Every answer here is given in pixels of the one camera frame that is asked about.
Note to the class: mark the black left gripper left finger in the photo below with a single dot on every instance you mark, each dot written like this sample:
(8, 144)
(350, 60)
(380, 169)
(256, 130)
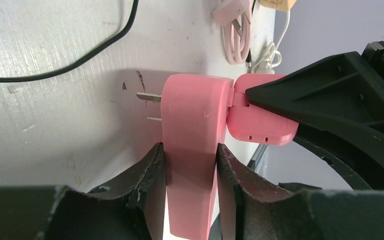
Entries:
(130, 206)

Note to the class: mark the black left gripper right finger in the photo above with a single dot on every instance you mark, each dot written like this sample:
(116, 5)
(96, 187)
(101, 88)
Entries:
(252, 208)

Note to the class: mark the pink plug adapter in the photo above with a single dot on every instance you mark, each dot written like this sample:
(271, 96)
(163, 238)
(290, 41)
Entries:
(249, 123)

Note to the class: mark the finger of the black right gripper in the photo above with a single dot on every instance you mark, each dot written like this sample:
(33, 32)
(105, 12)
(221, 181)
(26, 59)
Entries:
(359, 170)

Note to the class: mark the pink round cable reel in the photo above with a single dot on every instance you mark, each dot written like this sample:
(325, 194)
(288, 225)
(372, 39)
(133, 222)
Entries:
(234, 17)

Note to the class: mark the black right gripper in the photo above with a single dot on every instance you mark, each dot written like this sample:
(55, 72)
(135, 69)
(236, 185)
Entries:
(348, 86)

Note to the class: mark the beige plug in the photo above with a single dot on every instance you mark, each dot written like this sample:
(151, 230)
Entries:
(280, 5)

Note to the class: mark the pink triangular power strip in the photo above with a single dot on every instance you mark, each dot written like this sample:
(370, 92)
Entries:
(194, 111)

